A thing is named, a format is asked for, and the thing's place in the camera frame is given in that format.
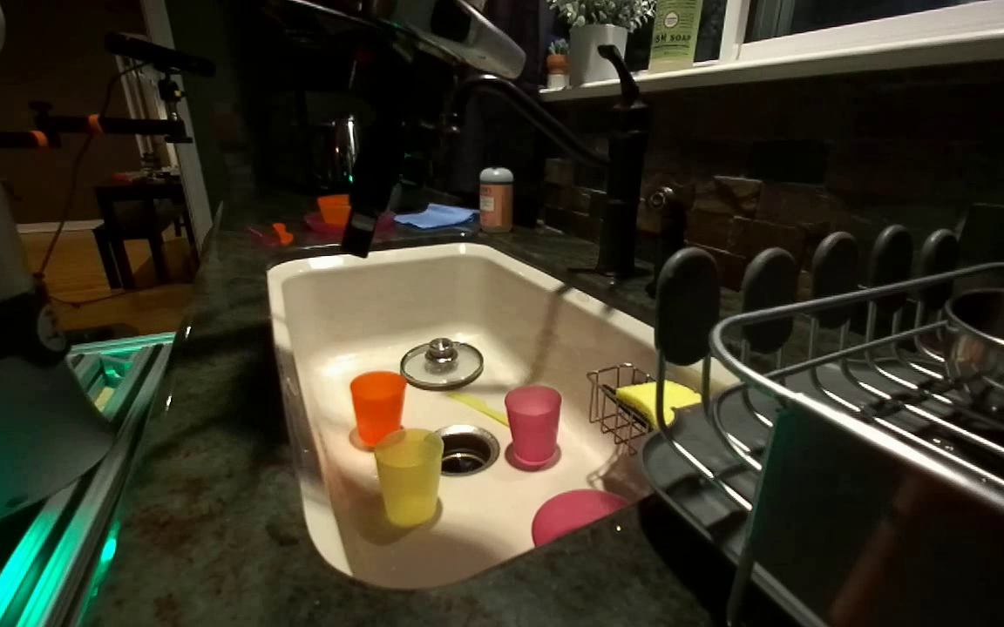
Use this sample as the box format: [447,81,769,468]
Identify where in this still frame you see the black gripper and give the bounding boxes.
[337,48,419,258]

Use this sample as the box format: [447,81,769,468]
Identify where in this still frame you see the orange plastic cup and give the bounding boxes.
[347,369,408,454]

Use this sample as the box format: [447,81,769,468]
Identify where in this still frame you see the white kitchen sink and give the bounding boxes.
[266,239,690,591]

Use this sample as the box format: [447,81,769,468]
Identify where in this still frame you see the metal sink drain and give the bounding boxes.
[438,423,502,476]

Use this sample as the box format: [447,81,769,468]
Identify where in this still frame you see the yellow plastic cup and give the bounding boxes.
[374,425,447,534]

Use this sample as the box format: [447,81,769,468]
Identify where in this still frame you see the pink plastic cup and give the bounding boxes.
[502,383,564,475]

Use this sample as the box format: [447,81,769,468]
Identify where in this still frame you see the orange plastic bowl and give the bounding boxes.
[314,191,356,231]

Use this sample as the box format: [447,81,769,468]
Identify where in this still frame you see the blue cleaning cloth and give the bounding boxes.
[395,201,482,235]

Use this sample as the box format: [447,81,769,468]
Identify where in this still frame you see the glass pot lid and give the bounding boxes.
[396,336,488,395]

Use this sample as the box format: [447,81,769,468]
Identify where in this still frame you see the yellow plastic utensil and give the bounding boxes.
[447,389,514,433]

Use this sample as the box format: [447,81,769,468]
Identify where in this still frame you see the dark wooden stool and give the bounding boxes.
[89,170,200,294]

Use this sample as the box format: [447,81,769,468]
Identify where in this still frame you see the black tripod orange clamps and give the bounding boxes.
[0,27,221,153]

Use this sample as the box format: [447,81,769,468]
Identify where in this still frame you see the black kitchen faucet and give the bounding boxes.
[454,45,654,281]

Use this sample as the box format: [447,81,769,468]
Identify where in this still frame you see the potted plant white pot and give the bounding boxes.
[546,0,654,88]

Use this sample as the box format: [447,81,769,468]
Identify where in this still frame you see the yellow sponge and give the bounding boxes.
[610,377,705,427]

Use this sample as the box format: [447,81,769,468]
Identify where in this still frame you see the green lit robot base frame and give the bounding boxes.
[0,330,180,627]

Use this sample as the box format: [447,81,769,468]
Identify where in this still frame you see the wire sponge caddy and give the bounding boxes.
[584,360,669,449]

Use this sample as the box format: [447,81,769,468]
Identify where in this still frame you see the metal wire dish rack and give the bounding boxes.
[639,222,1004,627]

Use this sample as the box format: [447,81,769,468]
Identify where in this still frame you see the white window frame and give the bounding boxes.
[541,0,1004,100]

